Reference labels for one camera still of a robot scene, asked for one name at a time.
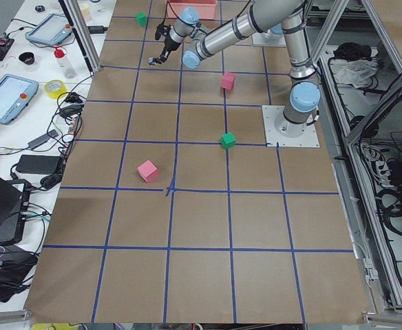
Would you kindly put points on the black power adapter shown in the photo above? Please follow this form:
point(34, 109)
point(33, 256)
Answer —
point(38, 164)

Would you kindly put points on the clear bottle red cap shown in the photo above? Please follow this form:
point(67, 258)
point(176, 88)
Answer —
point(64, 63)

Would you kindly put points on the pink plastic bin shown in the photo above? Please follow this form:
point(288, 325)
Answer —
point(206, 8)

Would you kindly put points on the green cube near bin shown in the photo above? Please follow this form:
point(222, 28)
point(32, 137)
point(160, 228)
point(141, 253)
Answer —
point(141, 18)

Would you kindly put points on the crumpled white cloth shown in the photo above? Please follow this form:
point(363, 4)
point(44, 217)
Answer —
point(357, 73)

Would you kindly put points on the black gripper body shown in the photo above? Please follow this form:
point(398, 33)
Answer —
point(168, 45)

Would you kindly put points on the yellow tape roll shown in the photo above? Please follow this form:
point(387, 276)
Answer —
point(55, 88)

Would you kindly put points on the pink cube near center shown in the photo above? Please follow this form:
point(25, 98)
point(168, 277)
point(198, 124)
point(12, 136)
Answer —
point(228, 81)

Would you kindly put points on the blue teach pendant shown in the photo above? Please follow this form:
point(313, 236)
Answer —
point(15, 94)
point(51, 31)

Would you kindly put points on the green cube near arm base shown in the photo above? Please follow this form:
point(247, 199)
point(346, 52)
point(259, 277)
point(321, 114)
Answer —
point(227, 140)

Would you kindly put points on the pink cube far side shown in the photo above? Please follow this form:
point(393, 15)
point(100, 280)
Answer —
point(148, 171)

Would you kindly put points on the far blue teach pendant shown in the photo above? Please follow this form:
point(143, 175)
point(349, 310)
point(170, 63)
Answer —
point(51, 31)

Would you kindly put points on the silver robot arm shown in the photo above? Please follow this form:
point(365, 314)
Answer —
point(258, 17)
point(274, 31)

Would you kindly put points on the near blue teach pendant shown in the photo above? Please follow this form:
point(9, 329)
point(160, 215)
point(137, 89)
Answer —
point(15, 94)

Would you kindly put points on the pink cube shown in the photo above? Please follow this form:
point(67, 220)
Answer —
point(228, 81)
point(148, 171)

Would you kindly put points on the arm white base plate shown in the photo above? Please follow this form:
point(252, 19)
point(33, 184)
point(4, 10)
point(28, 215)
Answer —
point(279, 132)
point(268, 39)

